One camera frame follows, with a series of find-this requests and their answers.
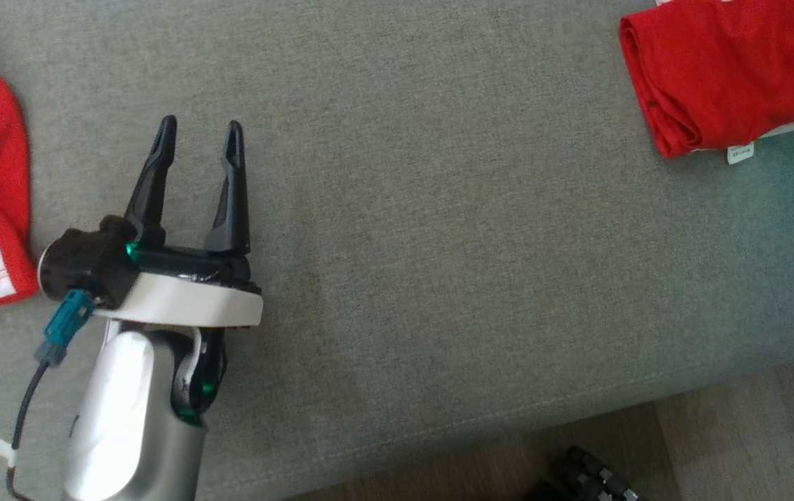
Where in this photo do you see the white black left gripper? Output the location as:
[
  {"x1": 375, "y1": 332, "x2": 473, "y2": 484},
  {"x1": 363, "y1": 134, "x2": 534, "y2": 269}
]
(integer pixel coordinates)
[{"x1": 94, "y1": 115, "x2": 264, "y2": 328}]

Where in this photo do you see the red Bulls basketball jersey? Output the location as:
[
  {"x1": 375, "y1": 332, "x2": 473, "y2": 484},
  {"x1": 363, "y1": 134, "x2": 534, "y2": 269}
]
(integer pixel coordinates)
[{"x1": 618, "y1": 0, "x2": 794, "y2": 166}]

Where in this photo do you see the grey fabric sofa seat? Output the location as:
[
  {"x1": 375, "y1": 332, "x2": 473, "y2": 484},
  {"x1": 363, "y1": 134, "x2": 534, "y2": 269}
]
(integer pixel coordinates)
[{"x1": 0, "y1": 0, "x2": 794, "y2": 501}]

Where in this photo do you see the teal cable connector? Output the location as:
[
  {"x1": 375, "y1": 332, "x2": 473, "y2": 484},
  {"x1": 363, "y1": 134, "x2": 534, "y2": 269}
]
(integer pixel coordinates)
[{"x1": 33, "y1": 289, "x2": 95, "y2": 366}]

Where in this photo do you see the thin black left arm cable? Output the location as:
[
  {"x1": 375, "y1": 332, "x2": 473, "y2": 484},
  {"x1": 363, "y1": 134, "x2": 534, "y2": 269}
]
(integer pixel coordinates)
[{"x1": 6, "y1": 362, "x2": 49, "y2": 501}]

